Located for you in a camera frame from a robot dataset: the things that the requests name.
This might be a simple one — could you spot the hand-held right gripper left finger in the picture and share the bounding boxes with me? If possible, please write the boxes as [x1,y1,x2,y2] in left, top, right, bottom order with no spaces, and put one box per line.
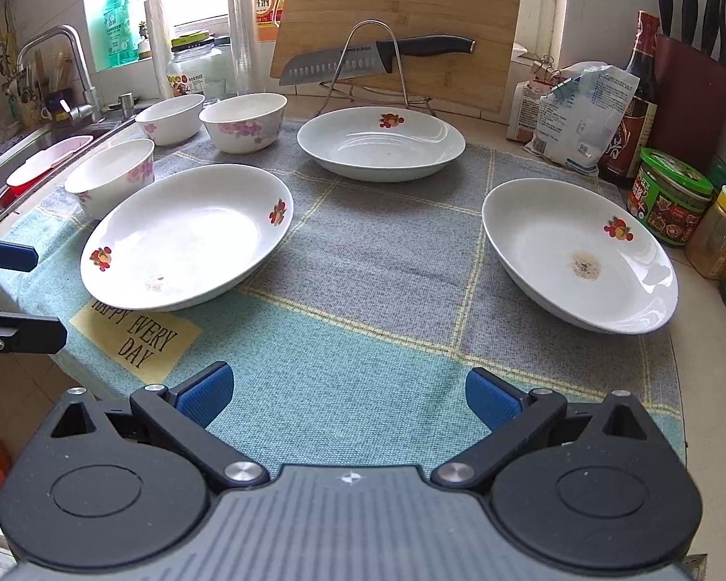
[48,361,273,493]

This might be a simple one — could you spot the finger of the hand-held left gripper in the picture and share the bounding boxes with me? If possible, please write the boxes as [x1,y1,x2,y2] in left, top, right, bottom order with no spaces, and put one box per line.
[0,308,69,365]
[0,234,40,274]

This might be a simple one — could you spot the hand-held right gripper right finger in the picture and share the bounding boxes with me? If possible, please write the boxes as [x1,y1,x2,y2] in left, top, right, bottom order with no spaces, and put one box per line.
[429,367,654,493]

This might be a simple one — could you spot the white bowl pink flowers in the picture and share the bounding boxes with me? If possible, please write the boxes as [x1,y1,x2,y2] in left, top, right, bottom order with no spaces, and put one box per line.
[64,138,156,220]
[198,92,288,154]
[135,93,207,147]

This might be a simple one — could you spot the utensil holder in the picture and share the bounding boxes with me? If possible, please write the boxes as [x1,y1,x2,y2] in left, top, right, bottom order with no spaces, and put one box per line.
[9,51,67,128]

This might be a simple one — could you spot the grey teal checked table cloth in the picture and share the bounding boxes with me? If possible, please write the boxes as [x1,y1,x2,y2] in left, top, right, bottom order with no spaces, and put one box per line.
[0,115,686,497]

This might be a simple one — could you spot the steel faucet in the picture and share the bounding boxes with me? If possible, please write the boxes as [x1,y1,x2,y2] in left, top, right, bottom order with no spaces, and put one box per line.
[17,24,104,125]

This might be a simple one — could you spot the green dish soap bottle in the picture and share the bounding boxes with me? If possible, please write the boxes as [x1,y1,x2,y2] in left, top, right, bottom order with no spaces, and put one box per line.
[102,0,141,70]

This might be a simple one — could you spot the white plastic roll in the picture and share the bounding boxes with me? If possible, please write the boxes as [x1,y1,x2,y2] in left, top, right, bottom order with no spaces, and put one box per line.
[144,0,173,101]

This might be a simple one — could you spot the glass jar green lid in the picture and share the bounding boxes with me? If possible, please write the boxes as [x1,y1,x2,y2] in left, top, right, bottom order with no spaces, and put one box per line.
[166,30,234,101]

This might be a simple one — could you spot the sauce jar green lid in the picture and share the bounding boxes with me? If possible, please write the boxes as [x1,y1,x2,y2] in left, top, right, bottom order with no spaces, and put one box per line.
[626,148,715,249]

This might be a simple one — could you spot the spice jar yellow lid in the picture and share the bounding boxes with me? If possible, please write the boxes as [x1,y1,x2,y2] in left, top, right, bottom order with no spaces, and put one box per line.
[685,185,726,280]

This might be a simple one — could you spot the white orange paper bag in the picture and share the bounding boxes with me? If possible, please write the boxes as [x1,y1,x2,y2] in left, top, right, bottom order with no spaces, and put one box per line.
[507,80,558,143]

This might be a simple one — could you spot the white blue printed plastic bag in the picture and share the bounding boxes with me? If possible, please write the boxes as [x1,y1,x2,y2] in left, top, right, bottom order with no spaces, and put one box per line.
[523,63,641,176]

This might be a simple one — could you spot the dark soy sauce bottle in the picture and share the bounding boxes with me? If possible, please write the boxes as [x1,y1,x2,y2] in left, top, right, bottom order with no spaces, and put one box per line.
[599,10,660,188]

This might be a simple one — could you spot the clear plastic film roll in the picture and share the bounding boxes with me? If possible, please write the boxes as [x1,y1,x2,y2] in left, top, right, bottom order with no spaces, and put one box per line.
[226,0,261,98]

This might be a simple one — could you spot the green binder clip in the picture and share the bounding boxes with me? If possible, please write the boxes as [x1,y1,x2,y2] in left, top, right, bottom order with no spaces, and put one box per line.
[529,54,573,98]

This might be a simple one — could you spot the white tray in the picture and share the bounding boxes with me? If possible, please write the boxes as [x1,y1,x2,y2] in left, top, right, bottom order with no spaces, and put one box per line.
[511,41,551,67]

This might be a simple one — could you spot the dark red knife block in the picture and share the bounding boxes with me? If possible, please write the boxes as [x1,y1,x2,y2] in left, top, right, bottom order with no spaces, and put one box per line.
[644,33,726,161]

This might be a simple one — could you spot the kitchen knife black handle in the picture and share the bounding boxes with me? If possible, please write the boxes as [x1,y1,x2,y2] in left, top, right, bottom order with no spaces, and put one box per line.
[278,35,476,87]

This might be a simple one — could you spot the metal wire board stand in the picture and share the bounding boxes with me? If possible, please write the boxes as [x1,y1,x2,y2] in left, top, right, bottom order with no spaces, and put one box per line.
[318,20,437,116]

